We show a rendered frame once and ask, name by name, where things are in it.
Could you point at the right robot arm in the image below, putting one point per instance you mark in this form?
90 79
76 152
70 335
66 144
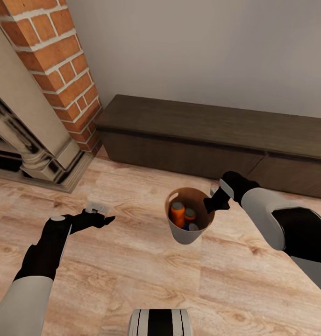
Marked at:
286 225

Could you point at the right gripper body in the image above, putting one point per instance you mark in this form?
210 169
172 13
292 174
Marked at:
215 203

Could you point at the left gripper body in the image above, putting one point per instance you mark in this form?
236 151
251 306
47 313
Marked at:
92 219

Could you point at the can of soda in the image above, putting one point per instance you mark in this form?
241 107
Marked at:
191 227
189 215
178 215

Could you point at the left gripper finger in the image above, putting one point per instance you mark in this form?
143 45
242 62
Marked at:
108 220

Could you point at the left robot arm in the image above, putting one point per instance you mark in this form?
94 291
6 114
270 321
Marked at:
23 309

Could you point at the trash can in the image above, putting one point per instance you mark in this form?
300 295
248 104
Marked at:
189 197

